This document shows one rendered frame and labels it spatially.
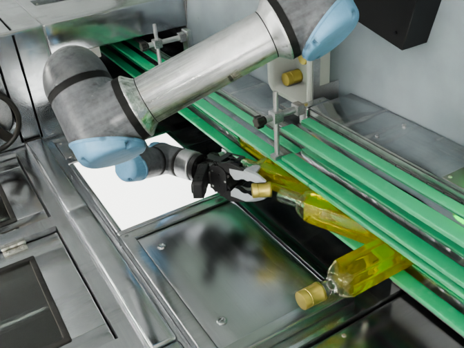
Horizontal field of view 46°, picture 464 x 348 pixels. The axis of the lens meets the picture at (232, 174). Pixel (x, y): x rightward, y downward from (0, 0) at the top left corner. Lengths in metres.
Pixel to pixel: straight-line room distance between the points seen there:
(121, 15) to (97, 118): 1.02
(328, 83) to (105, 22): 0.85
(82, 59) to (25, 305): 0.61
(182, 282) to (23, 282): 0.40
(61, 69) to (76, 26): 0.91
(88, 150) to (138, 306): 0.40
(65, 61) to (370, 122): 0.62
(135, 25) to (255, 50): 1.05
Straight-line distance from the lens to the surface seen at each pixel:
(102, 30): 1.90
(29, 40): 1.85
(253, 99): 1.53
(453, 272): 0.98
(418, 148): 1.11
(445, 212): 0.98
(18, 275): 1.43
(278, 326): 1.10
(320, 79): 1.32
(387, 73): 1.23
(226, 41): 0.93
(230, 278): 1.21
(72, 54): 0.99
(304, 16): 0.92
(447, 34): 1.10
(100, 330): 1.22
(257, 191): 1.23
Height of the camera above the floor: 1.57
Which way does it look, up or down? 24 degrees down
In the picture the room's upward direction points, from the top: 111 degrees counter-clockwise
